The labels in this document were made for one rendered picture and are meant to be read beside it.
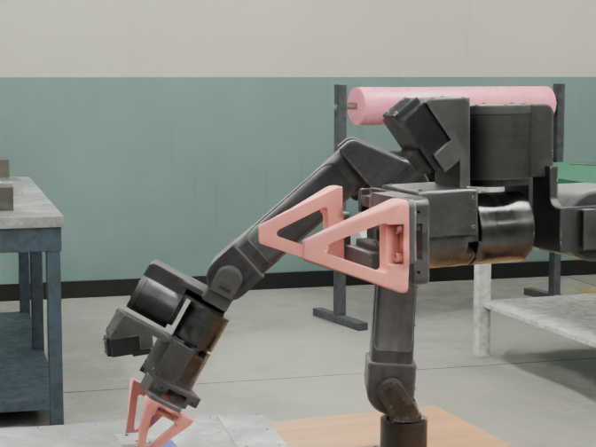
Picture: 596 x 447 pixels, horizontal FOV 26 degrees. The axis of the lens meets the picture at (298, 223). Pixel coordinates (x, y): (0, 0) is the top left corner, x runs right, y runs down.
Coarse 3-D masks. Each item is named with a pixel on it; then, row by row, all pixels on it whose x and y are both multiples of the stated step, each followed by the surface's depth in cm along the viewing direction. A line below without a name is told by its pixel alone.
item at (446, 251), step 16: (368, 192) 104; (368, 208) 104; (416, 208) 95; (416, 240) 97; (432, 240) 98; (448, 240) 99; (464, 240) 99; (432, 256) 99; (448, 256) 100; (464, 256) 100; (416, 272) 96
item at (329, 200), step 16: (320, 192) 104; (336, 192) 104; (304, 208) 103; (320, 208) 103; (336, 208) 104; (272, 224) 102; (288, 224) 102; (272, 240) 102; (288, 240) 102; (368, 240) 103; (352, 256) 103; (368, 256) 100
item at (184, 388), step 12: (192, 348) 166; (192, 360) 166; (204, 360) 167; (144, 372) 172; (192, 372) 166; (156, 384) 163; (168, 384) 163; (180, 384) 166; (192, 384) 168; (192, 396) 164
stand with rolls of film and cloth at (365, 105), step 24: (336, 96) 675; (360, 96) 676; (384, 96) 679; (408, 96) 685; (432, 96) 692; (456, 96) 699; (480, 96) 706; (504, 96) 714; (528, 96) 721; (552, 96) 729; (336, 120) 676; (360, 120) 678; (336, 144) 677; (552, 264) 752; (336, 288) 686; (528, 288) 774; (552, 288) 753; (336, 312) 687
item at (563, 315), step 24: (576, 168) 580; (480, 264) 599; (480, 288) 601; (480, 312) 602; (504, 312) 583; (528, 312) 577; (552, 312) 577; (576, 312) 577; (480, 336) 603; (576, 336) 526
